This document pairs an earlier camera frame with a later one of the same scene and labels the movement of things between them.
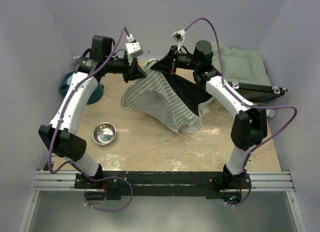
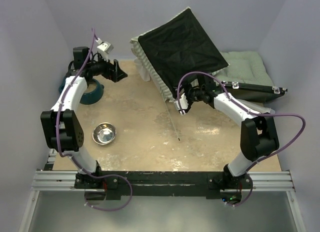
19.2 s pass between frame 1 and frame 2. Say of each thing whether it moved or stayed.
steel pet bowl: stayed
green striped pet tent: moved
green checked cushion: stayed
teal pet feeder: stayed
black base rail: stayed
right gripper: moved
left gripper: moved
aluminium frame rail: stayed
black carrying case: stayed
